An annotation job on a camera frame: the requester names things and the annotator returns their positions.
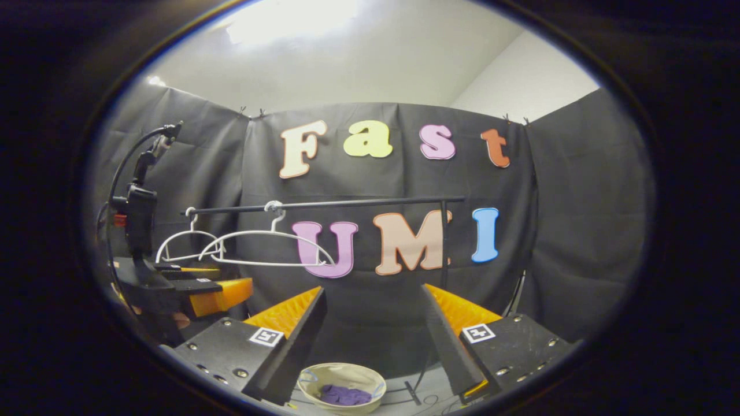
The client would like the purple corduroy jacket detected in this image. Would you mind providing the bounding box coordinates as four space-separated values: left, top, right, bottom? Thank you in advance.
320 384 373 406

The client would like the cream laundry hamper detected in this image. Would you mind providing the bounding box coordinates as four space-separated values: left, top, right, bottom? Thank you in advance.
298 362 387 415

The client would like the white hanger with taped hook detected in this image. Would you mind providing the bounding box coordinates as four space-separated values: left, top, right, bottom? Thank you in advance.
198 200 336 268

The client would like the black tripod stand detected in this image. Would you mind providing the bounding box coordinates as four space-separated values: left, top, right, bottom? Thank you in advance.
508 270 528 317

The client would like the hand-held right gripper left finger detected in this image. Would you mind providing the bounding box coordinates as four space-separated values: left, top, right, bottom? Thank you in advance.
173 286 328 406

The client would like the plain white clothes hanger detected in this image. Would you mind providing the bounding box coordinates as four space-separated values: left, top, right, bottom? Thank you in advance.
155 206 223 265

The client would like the black clothes rack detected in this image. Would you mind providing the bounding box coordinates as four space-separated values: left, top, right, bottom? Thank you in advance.
180 195 467 405

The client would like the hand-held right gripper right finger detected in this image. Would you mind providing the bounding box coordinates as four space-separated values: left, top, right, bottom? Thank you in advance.
421 283 574 405

